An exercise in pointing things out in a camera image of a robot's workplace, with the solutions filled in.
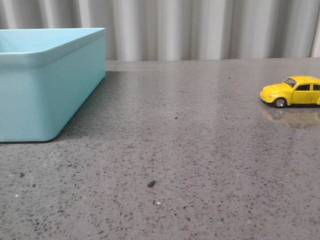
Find yellow toy beetle car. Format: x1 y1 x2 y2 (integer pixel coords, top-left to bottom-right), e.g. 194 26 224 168
259 75 320 109

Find white pleated curtain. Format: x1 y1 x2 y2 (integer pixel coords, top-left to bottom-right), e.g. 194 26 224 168
0 0 320 61

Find light blue plastic box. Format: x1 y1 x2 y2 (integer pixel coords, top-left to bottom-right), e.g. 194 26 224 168
0 28 106 142

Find small black debris piece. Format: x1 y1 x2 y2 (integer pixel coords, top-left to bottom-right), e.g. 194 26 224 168
147 180 156 188

